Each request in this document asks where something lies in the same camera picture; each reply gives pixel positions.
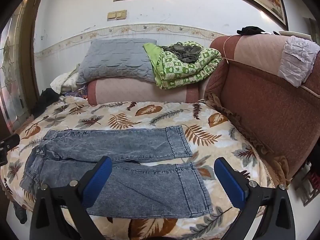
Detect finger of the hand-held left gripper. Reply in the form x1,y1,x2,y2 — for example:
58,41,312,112
0,134,20,153

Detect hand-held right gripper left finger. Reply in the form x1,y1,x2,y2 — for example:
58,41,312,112
29,156,112,240

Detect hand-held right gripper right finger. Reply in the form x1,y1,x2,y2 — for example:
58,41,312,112
214,157,293,240

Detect grey washed denim pants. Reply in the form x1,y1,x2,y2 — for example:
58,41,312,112
20,125,214,218

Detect black garment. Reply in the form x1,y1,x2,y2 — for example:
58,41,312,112
32,88,60,118

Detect wooden door with stained glass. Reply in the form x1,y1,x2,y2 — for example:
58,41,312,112
0,0,40,133

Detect reddish pink sofa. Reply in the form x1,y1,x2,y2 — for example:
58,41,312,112
86,34,320,188

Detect purple patterned cloth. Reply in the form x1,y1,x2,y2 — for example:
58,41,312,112
60,86,88,99

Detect cream printed cloth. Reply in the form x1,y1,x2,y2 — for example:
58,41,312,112
51,65,80,94

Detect leaf print blanket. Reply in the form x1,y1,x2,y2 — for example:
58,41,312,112
0,96,275,240

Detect green patterned quilt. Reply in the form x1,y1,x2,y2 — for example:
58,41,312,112
143,41,222,90

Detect grey quilted pillow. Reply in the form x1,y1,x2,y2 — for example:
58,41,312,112
76,39,158,85

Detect dark olive cloth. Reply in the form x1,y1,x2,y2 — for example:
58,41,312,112
161,42,203,63

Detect pale lilac cloth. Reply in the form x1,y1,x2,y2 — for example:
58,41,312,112
277,36,320,88

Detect small black cloth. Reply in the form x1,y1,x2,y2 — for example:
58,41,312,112
237,26,265,36

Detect white flat object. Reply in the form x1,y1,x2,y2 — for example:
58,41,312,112
274,30,312,37

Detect yellow cord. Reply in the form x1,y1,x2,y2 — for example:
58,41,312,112
223,36,240,63

